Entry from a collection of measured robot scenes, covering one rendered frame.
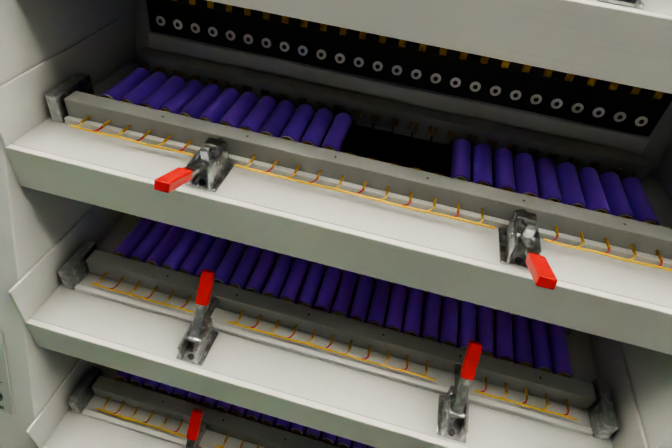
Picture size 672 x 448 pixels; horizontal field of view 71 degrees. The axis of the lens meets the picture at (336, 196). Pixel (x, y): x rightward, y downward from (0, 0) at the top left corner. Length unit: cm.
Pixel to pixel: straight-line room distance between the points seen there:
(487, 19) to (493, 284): 20
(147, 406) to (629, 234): 58
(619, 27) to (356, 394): 38
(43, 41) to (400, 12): 33
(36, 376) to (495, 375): 50
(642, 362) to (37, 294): 61
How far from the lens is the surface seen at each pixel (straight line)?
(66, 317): 59
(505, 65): 50
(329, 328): 52
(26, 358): 63
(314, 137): 44
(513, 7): 34
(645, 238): 46
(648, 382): 54
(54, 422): 73
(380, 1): 34
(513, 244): 38
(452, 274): 39
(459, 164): 45
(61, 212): 58
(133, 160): 45
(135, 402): 70
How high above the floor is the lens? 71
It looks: 23 degrees down
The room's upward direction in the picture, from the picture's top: 11 degrees clockwise
